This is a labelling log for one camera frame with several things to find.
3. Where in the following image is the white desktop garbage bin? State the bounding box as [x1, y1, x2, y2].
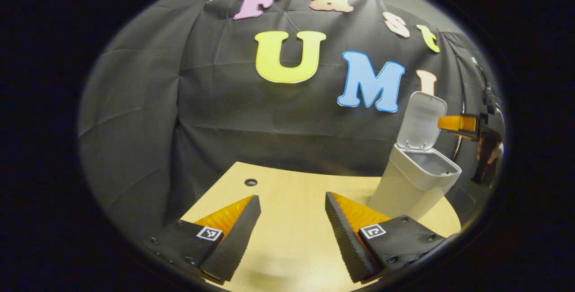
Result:
[366, 91, 462, 221]

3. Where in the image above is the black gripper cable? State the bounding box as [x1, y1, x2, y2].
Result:
[470, 56, 500, 115]

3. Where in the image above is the wooden desktop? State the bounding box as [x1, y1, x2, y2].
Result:
[180, 162, 462, 292]

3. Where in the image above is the black backdrop cloth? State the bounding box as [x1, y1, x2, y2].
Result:
[77, 0, 506, 239]

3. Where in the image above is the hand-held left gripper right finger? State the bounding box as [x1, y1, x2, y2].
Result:
[324, 192, 447, 283]

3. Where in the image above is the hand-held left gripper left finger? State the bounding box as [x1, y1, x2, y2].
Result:
[145, 195, 261, 285]

